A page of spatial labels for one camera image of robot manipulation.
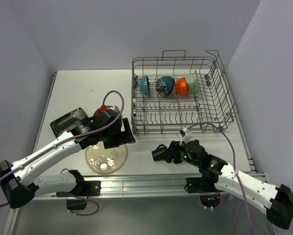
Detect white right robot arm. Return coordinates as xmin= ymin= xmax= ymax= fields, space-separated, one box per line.
xmin=161 ymin=140 xmax=293 ymax=230

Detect light green cup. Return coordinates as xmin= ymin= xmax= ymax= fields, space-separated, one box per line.
xmin=186 ymin=75 xmax=199 ymax=94

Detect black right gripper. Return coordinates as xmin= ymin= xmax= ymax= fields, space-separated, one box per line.
xmin=158 ymin=140 xmax=200 ymax=167

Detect clear glass cup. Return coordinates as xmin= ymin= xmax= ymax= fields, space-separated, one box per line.
xmin=93 ymin=157 xmax=109 ymax=172

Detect blue ceramic bowl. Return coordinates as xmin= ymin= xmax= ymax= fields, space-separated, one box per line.
xmin=140 ymin=75 xmax=150 ymax=96

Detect red floral round plate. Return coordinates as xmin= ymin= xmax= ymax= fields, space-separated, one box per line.
xmin=93 ymin=105 xmax=120 ymax=117

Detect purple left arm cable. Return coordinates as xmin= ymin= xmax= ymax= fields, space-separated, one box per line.
xmin=0 ymin=90 xmax=125 ymax=216

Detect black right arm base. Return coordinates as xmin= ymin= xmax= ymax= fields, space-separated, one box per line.
xmin=184 ymin=177 xmax=230 ymax=211

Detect grey wire dish rack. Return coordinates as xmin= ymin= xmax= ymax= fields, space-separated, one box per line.
xmin=131 ymin=50 xmax=239 ymax=135

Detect black floral square plate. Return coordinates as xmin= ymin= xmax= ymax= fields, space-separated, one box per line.
xmin=50 ymin=107 xmax=88 ymax=138

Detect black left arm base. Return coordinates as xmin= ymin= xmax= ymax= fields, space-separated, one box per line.
xmin=56 ymin=181 xmax=101 ymax=216

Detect aluminium frame rail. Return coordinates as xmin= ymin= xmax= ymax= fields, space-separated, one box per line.
xmin=1 ymin=168 xmax=284 ymax=235

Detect dark brown mug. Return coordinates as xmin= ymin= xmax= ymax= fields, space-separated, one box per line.
xmin=152 ymin=144 xmax=168 ymax=162

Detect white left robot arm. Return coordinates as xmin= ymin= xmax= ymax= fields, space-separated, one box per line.
xmin=0 ymin=106 xmax=135 ymax=209

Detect dark bowl beige inside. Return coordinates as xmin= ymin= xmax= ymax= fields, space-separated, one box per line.
xmin=156 ymin=76 xmax=175 ymax=97

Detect orange plastic bowl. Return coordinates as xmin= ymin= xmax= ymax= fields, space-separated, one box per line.
xmin=175 ymin=77 xmax=188 ymax=96

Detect large cream round plate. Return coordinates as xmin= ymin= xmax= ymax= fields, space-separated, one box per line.
xmin=85 ymin=142 xmax=127 ymax=174

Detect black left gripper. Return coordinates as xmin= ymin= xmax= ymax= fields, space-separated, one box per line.
xmin=100 ymin=117 xmax=135 ymax=149

